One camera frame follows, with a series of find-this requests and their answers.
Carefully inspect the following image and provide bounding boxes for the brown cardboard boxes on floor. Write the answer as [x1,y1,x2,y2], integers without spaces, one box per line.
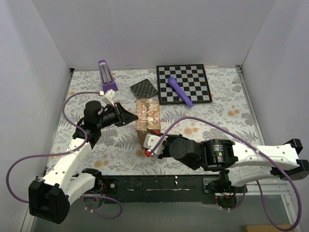
[243,225,281,232]

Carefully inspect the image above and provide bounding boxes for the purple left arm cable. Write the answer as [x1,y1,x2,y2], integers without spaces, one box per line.
[6,91,123,220]

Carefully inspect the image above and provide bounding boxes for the purple capped clear bottle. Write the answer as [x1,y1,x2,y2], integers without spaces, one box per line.
[98,60,118,92]

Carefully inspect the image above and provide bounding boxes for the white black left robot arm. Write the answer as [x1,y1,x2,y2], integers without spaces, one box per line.
[28,101,138,224]

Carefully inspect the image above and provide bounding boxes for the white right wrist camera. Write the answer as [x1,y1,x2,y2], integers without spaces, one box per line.
[143,133,167,157]

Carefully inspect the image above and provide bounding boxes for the black white chessboard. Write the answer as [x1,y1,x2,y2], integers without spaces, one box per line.
[156,64,212,105]

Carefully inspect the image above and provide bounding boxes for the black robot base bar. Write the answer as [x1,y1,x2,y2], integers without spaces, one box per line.
[74,166,239,204]

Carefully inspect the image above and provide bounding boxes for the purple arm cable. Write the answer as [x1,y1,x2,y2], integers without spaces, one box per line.
[6,91,123,220]
[151,116,302,232]

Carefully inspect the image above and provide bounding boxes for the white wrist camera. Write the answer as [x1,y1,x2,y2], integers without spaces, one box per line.
[98,89,115,106]
[143,133,167,157]

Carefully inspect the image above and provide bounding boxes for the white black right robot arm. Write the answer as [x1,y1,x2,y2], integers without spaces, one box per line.
[154,135,309,192]

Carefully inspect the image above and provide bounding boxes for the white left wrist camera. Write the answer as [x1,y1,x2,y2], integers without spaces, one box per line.
[98,89,115,106]

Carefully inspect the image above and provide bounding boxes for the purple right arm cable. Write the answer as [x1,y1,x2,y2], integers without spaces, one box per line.
[151,116,302,232]

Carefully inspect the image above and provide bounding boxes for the brown cardboard express box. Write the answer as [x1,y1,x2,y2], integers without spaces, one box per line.
[136,99,161,148]

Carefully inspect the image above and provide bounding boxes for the purple toy microphone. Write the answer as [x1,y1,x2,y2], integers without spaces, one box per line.
[168,77,194,108]

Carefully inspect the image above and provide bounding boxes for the grey studded building plate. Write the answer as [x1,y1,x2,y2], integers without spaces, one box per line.
[130,79,158,99]

